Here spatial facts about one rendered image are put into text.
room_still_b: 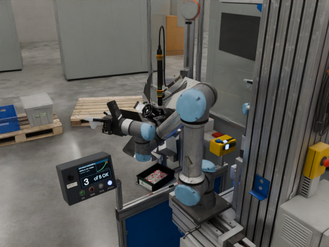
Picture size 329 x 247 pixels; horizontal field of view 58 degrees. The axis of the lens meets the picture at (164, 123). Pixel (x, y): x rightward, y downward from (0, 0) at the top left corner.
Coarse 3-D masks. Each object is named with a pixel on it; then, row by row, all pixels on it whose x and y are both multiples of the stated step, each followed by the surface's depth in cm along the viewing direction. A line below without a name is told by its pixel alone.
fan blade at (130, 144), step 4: (132, 136) 219; (132, 140) 218; (128, 144) 218; (132, 144) 217; (124, 148) 218; (128, 148) 217; (132, 148) 216; (128, 152) 216; (132, 152) 216; (132, 156) 215; (148, 160) 212
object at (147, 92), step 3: (150, 75) 236; (150, 78) 234; (147, 81) 241; (150, 81) 232; (147, 84) 239; (150, 84) 231; (144, 87) 248; (147, 87) 238; (144, 90) 248; (147, 90) 237; (144, 93) 249; (147, 93) 238; (147, 96) 240
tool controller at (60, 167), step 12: (96, 156) 154; (108, 156) 154; (60, 168) 144; (72, 168) 144; (84, 168) 147; (96, 168) 150; (108, 168) 154; (60, 180) 148; (72, 180) 144; (96, 180) 151; (108, 180) 155; (72, 192) 145; (96, 192) 152; (72, 204) 146
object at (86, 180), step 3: (84, 177) 147; (87, 177) 148; (90, 177) 149; (81, 180) 147; (84, 180) 148; (87, 180) 148; (90, 180) 149; (81, 183) 147; (84, 183) 148; (87, 183) 149; (90, 183) 149; (84, 186) 148
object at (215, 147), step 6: (216, 138) 211; (222, 138) 211; (228, 138) 211; (210, 144) 210; (216, 144) 204; (222, 144) 203; (228, 144) 206; (210, 150) 211; (216, 150) 206; (222, 150) 205; (228, 150) 209
